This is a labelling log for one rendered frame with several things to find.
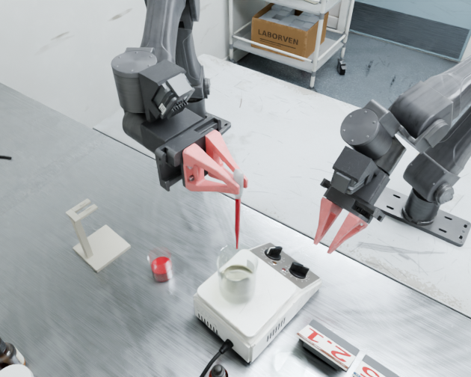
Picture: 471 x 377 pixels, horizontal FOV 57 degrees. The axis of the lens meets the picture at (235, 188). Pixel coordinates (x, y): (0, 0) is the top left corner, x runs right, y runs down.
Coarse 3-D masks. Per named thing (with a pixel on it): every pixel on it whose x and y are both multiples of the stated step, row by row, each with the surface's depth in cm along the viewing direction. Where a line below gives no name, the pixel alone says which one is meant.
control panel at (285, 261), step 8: (256, 248) 79; (264, 248) 80; (264, 256) 77; (288, 256) 81; (272, 264) 76; (280, 264) 77; (288, 264) 78; (280, 272) 74; (288, 272) 75; (312, 272) 78; (296, 280) 74; (304, 280) 75; (312, 280) 76
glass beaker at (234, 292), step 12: (228, 252) 66; (240, 252) 67; (252, 252) 65; (216, 264) 63; (228, 264) 69; (252, 264) 67; (252, 276) 63; (228, 288) 64; (240, 288) 63; (252, 288) 65; (228, 300) 66; (240, 300) 66
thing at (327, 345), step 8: (312, 328) 73; (304, 336) 69; (312, 336) 70; (320, 336) 72; (320, 344) 69; (328, 344) 70; (328, 352) 67; (336, 352) 69; (344, 352) 70; (344, 360) 67
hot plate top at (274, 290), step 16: (272, 272) 72; (208, 288) 69; (256, 288) 69; (272, 288) 69; (288, 288) 69; (208, 304) 68; (224, 304) 67; (256, 304) 67; (272, 304) 67; (240, 320) 66; (256, 320) 66
